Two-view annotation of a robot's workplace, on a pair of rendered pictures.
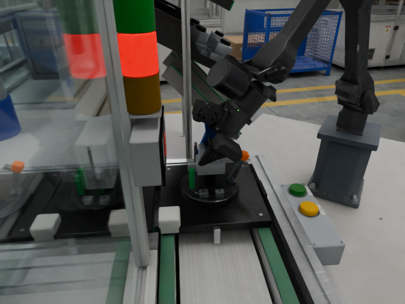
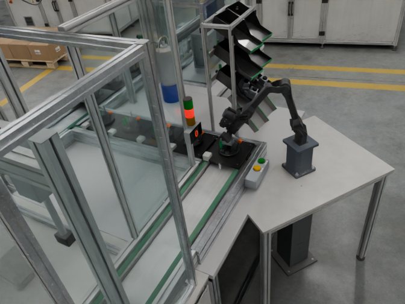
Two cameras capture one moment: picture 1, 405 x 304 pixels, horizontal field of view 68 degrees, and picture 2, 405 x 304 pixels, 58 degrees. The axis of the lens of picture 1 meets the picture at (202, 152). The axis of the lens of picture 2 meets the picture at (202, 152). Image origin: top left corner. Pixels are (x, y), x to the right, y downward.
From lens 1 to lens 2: 1.59 m
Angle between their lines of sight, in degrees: 32
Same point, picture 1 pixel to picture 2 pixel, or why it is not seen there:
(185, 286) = (202, 177)
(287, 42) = (249, 106)
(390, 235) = (296, 192)
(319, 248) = (246, 180)
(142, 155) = (186, 136)
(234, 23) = not seen: outside the picture
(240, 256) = (225, 175)
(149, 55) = (190, 114)
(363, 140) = (296, 148)
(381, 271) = (275, 199)
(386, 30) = not seen: outside the picture
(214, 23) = not seen: outside the picture
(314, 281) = (234, 186)
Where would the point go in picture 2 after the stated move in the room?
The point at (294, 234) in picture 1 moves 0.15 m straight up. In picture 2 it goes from (243, 174) to (243, 153)
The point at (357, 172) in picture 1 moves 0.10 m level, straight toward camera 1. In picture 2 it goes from (296, 161) to (281, 167)
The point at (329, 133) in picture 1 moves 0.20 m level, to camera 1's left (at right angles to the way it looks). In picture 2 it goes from (287, 141) to (255, 132)
